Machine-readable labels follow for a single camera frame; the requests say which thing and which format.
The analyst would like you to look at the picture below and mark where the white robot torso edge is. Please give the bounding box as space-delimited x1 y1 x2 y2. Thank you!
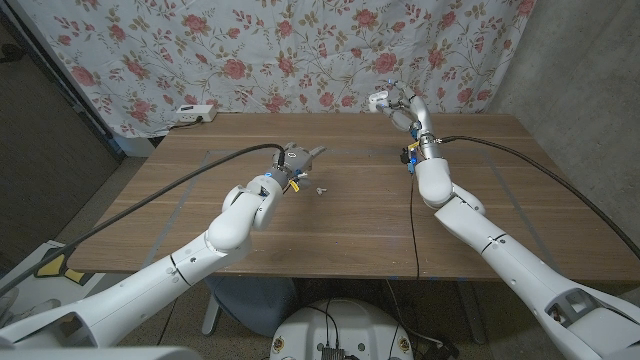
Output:
0 346 204 360

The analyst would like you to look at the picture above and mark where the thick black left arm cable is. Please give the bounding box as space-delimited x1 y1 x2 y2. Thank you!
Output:
0 143 286 297

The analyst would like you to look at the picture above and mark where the white AirPods case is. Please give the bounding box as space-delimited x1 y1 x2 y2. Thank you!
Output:
368 89 391 114

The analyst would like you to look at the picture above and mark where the white power strip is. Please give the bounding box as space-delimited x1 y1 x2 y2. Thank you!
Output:
174 104 218 124

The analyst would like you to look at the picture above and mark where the white shoe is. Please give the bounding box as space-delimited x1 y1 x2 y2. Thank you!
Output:
0 287 20 324
14 298 62 321

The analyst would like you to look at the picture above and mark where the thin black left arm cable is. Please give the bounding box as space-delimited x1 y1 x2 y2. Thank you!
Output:
156 297 179 346

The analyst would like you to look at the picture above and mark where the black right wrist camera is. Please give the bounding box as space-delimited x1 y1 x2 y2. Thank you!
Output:
398 147 417 175

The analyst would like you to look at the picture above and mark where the floral backdrop cloth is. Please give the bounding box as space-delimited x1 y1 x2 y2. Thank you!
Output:
17 0 537 139

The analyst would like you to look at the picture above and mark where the white robot torso base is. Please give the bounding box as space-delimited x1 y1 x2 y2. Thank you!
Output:
269 298 415 360

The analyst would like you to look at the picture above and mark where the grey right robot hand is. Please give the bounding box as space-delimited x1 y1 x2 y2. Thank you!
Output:
379 78 444 161

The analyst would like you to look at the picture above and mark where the white yellow black floor mat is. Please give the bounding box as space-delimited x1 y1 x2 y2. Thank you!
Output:
0 239 106 321

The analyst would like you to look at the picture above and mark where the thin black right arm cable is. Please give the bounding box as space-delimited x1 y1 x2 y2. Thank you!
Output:
408 173 422 280

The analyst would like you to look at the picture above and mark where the black power strip cord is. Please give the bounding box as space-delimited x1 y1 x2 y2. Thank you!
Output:
167 115 205 130

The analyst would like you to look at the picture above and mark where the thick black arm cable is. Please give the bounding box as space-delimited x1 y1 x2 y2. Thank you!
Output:
438 134 640 261
0 143 286 297

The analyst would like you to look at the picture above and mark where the grey table leg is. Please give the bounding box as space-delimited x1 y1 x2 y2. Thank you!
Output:
454 280 489 345

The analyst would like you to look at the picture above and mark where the white table leg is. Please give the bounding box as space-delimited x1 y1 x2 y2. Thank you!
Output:
201 292 221 335

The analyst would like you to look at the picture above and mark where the black power adapter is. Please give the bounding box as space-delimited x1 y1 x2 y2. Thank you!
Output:
424 339 461 360

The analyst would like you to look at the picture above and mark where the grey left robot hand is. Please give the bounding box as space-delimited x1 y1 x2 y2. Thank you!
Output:
272 142 329 189

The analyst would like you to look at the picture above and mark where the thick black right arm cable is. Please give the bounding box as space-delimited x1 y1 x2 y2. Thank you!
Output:
438 134 640 261

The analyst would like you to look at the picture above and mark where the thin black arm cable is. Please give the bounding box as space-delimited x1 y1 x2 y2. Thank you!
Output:
156 297 179 346
408 173 422 280

